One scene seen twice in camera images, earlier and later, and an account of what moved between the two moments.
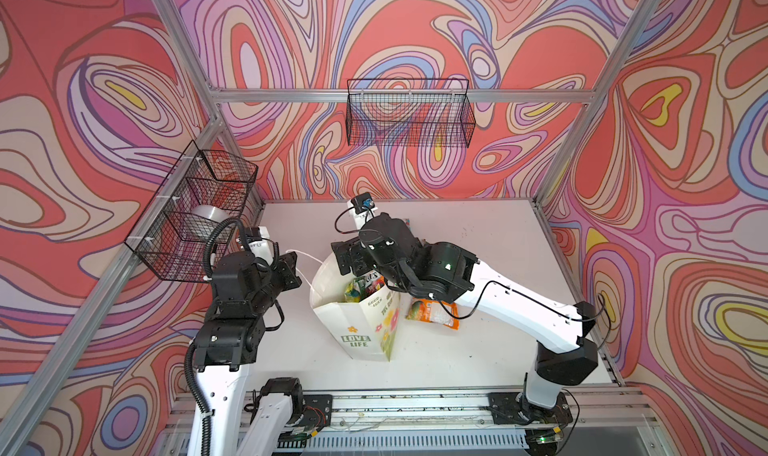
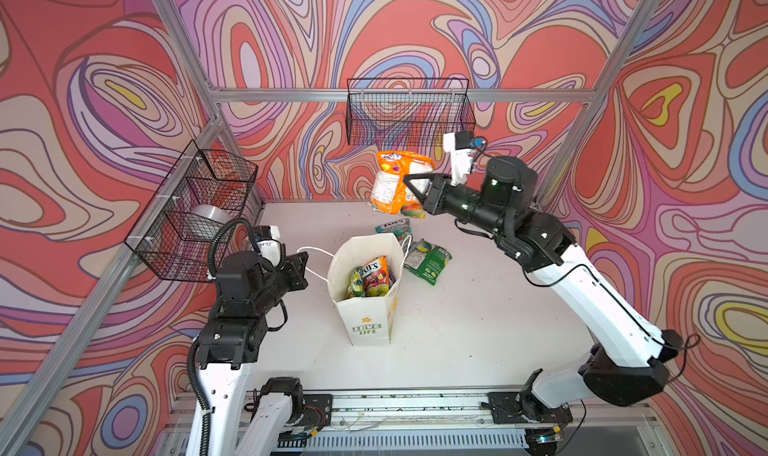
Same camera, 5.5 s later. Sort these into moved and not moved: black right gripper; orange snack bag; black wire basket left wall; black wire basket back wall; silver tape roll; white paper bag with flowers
Moved: black right gripper; orange snack bag; white paper bag with flowers
Not moved: black wire basket left wall; black wire basket back wall; silver tape roll
